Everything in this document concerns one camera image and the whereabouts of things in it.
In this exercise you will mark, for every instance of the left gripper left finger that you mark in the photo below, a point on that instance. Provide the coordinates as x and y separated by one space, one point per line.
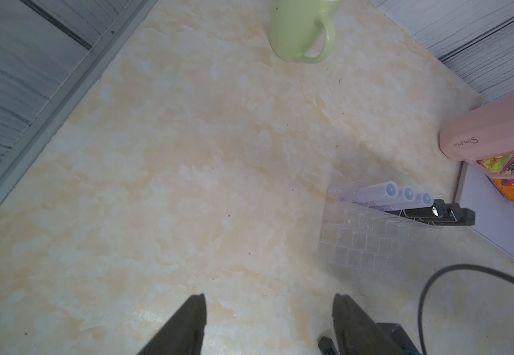
183 333

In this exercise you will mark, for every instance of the lavender tray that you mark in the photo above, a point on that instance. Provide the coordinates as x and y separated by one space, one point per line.
495 214

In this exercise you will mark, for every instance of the clear acrylic lipstick organizer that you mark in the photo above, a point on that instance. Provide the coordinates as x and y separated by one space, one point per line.
359 237

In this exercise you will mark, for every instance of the pink mug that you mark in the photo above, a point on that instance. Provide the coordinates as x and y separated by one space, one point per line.
485 132

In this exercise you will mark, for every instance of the colourful snack bag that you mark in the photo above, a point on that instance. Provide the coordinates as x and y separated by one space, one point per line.
504 166

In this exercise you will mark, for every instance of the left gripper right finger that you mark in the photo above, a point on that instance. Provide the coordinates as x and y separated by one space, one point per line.
357 333

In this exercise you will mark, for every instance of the green mug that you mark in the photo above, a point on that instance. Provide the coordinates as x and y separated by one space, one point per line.
303 31

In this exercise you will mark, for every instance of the lavender lipstick tube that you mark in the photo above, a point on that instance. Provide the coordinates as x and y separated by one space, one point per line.
405 195
422 200
363 193

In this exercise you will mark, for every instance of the black lipstick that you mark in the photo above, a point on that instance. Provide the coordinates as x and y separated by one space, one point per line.
442 210
416 213
467 217

